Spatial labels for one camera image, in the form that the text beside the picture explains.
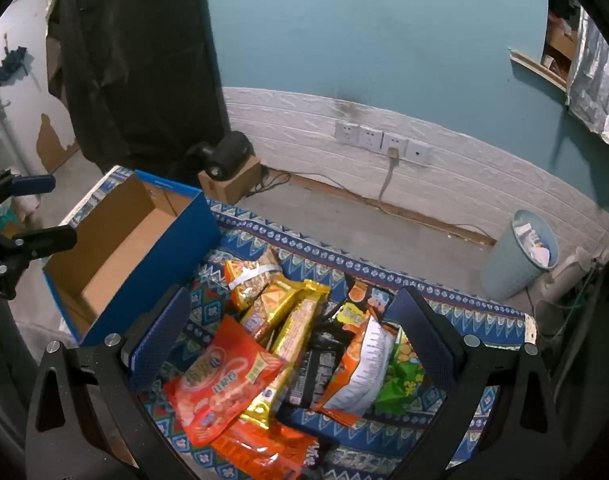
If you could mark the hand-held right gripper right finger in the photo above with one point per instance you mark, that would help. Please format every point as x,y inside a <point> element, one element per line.
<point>429,340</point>

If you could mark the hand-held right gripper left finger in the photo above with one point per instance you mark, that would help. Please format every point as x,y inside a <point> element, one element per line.
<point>159,332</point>

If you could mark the blue patterned tablecloth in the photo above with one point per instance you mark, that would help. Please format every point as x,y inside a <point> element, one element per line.
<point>304,242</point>

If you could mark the large red snack packet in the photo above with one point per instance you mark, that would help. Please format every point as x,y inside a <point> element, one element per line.
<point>219,380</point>

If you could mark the wooden window sill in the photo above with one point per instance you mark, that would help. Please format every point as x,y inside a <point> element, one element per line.
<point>536,69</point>

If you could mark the orange peanut snack packet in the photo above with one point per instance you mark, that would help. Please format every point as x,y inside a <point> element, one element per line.
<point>249,285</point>

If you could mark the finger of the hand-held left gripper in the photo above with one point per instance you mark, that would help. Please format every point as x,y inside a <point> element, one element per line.
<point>44,241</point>
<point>32,184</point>

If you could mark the black hanging cloth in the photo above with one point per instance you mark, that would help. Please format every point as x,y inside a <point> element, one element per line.
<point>134,60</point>

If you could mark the silver foil curtain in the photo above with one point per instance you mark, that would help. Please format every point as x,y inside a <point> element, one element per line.
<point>596,90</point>

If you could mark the black snack packet silver print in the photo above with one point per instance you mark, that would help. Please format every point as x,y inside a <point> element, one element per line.
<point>312,365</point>

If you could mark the long gold wafer packet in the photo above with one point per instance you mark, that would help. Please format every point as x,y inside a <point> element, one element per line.
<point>297,327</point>

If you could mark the white wall socket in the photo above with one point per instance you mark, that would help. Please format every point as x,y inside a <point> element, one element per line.
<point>394,143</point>
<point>370,138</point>
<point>418,152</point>
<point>346,132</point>

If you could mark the black round device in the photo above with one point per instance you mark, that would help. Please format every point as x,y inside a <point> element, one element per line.
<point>229,152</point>

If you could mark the green snack packet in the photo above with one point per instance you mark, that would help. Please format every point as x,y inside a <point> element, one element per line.
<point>399,390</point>

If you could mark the white plastic appliance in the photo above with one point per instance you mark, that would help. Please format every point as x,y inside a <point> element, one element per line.
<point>559,285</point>

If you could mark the black snack packet yellow label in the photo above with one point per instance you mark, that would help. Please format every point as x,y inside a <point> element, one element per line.
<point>357,305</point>

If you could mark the light blue trash bin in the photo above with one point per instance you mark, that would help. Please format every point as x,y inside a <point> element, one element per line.
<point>509,265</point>

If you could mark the small cardboard box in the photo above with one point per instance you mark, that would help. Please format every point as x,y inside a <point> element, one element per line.
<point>234,185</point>

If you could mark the blue cardboard box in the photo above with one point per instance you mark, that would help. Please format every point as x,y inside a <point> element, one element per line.
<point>184,240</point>

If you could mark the orange and white snack packet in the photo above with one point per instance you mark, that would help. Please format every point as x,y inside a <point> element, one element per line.
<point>354,380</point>

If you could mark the gold and orange snack packet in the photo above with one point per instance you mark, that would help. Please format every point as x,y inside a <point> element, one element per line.
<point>272,305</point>

